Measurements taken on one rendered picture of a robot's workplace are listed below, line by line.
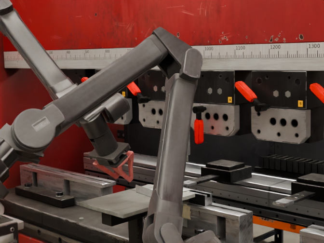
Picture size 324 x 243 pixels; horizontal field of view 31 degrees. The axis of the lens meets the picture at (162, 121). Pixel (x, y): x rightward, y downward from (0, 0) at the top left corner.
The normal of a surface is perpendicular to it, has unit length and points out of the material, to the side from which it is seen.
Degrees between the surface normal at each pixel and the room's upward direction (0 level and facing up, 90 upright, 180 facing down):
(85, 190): 90
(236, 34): 90
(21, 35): 52
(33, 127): 65
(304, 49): 90
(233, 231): 90
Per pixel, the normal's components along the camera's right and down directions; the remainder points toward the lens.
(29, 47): 0.04, -0.51
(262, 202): -0.71, 0.11
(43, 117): 0.37, -0.33
